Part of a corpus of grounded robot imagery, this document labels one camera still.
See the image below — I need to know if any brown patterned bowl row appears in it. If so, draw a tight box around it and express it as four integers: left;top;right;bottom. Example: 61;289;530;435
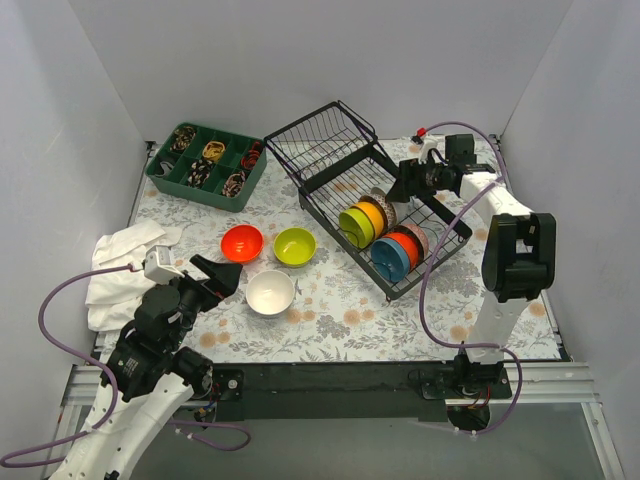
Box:
360;193;397;229
395;223;429;262

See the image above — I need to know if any red orange bowl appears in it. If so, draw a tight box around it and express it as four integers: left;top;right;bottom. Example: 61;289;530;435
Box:
220;224;264;264

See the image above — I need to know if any lime green bowl back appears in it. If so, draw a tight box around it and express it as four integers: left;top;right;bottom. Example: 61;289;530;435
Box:
273;227;317;268

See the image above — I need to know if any lime green bowl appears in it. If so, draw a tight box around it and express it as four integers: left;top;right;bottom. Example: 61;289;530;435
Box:
273;227;317;268
338;207;375;249

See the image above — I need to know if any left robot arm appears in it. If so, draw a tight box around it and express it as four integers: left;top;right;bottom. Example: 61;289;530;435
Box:
52;247;244;479

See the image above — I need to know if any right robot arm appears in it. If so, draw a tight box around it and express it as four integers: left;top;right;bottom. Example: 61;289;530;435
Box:
386;147;556;398

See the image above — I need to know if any yellow orange bowl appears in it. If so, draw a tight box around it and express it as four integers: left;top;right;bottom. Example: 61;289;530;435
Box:
353;200;387;238

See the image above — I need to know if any orange bowl front right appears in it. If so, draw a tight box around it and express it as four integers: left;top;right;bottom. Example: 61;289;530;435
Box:
386;231;423;270

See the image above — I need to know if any lime green bowl front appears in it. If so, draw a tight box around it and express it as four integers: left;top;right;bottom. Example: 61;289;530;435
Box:
338;207;375;249

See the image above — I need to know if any blue bowl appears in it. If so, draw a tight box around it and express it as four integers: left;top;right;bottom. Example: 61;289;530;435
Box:
370;237;411;283

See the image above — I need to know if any floral patterned table mat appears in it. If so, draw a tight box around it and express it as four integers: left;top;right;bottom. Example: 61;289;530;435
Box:
135;158;487;363

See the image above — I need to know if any white crumpled cloth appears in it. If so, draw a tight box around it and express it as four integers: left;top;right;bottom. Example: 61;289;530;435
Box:
85;220;182;332

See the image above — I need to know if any pink floral rolled belt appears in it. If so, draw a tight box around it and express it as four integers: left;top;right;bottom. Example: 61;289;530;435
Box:
221;170;248;198

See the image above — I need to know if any dark floral rolled belt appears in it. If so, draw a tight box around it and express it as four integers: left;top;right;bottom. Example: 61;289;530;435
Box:
186;159;215;189

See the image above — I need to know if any green compartment organizer tray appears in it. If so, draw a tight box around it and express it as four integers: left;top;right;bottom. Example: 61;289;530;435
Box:
146;122;267;213

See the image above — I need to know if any grey rolled belt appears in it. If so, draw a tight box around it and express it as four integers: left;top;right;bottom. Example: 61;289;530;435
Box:
151;160;175;178

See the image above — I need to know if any yellow rolled belt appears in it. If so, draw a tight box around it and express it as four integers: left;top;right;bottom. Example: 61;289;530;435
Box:
201;140;226;163

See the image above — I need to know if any red black rolled belt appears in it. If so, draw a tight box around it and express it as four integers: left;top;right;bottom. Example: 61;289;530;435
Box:
240;141;263;171

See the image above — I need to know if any brown patterned rolled belt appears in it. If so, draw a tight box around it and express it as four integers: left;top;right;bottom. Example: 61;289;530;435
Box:
170;125;197;153

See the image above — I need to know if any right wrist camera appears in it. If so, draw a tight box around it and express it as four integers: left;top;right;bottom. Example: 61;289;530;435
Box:
409;127;445;163

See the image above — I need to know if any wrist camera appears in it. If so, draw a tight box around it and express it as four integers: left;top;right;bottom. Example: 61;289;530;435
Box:
143;245;183;285
409;127;445;163

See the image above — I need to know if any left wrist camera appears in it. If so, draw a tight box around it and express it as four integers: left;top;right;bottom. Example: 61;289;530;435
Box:
143;245;183;285

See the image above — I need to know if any black wire dish rack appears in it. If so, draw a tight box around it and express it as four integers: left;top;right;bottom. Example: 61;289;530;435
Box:
264;101;472;300

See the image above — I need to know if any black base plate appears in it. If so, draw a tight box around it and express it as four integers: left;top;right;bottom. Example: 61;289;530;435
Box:
213;360;513;422

